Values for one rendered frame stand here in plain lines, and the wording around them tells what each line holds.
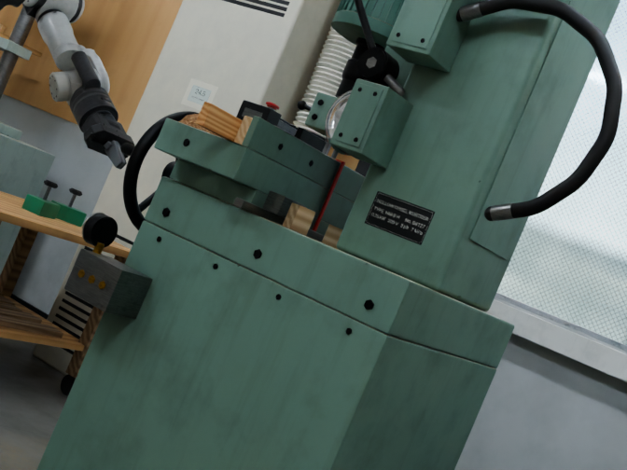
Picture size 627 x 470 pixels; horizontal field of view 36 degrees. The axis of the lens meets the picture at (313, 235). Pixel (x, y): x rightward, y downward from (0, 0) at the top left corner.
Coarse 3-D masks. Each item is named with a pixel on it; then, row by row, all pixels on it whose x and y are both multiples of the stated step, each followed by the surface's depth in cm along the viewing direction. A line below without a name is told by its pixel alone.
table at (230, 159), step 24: (168, 120) 173; (168, 144) 172; (192, 144) 168; (216, 144) 165; (216, 168) 164; (240, 168) 162; (264, 168) 167; (264, 192) 169; (288, 192) 174; (312, 192) 179; (336, 216) 188
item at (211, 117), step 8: (208, 104) 157; (200, 112) 158; (208, 112) 157; (216, 112) 158; (224, 112) 160; (200, 120) 158; (208, 120) 157; (216, 120) 159; (224, 120) 160; (232, 120) 162; (240, 120) 163; (208, 128) 158; (216, 128) 159; (224, 128) 161; (232, 128) 162; (224, 136) 161; (232, 136) 163
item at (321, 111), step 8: (320, 96) 185; (328, 96) 184; (320, 104) 184; (328, 104) 184; (312, 112) 185; (320, 112) 184; (312, 120) 185; (320, 120) 184; (312, 128) 187; (320, 128) 183
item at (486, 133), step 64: (576, 0) 157; (512, 64) 156; (576, 64) 165; (448, 128) 159; (512, 128) 155; (384, 192) 163; (448, 192) 157; (512, 192) 162; (384, 256) 160; (448, 256) 154
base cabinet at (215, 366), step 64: (128, 256) 177; (192, 256) 169; (128, 320) 173; (192, 320) 165; (256, 320) 158; (320, 320) 151; (128, 384) 170; (192, 384) 162; (256, 384) 155; (320, 384) 148; (384, 384) 148; (448, 384) 165; (64, 448) 174; (128, 448) 166; (192, 448) 159; (256, 448) 152; (320, 448) 146; (384, 448) 155; (448, 448) 174
